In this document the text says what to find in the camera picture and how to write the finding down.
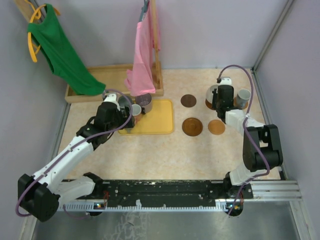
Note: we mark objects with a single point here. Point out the yellow plastic tray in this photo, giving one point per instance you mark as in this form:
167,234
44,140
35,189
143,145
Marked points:
159,121

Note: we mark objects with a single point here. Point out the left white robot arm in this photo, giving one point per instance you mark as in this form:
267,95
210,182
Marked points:
41,194

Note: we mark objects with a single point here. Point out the green shirt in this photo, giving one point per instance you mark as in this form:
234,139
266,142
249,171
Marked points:
62,58

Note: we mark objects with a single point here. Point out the pink shirt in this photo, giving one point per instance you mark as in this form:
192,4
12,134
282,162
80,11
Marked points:
139,80

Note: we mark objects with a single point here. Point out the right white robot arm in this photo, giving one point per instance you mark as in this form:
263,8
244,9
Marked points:
261,149

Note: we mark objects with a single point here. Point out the grey blue mug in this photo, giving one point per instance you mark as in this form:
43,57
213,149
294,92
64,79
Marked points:
243,95

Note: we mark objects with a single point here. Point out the wooden tray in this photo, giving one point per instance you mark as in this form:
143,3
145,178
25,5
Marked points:
112,76

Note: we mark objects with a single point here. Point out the aluminium frame rail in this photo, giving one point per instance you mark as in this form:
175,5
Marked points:
275,191

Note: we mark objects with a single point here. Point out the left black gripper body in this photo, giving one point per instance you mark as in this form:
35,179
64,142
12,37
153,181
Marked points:
119,119

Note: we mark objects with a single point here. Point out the dark walnut coaster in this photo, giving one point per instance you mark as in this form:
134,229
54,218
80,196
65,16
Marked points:
188,100

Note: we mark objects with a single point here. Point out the light wooden coaster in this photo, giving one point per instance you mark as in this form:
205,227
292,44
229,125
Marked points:
245,106
216,127

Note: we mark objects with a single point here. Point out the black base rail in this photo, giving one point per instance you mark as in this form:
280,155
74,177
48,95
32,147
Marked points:
159,193

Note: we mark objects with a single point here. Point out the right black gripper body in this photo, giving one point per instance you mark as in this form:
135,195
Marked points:
216,102

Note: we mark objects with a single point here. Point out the dark teal mug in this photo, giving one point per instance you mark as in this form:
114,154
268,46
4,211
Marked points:
125,102

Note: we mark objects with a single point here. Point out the large white mug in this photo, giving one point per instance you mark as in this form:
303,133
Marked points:
210,96

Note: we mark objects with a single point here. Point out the purple glass cup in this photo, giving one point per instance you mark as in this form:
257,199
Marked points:
145,102

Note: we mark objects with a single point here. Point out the pink lettered mug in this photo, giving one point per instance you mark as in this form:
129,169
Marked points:
136,113

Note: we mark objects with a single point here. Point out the brown ridged wooden coaster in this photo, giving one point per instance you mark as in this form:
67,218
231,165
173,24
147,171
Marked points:
192,127

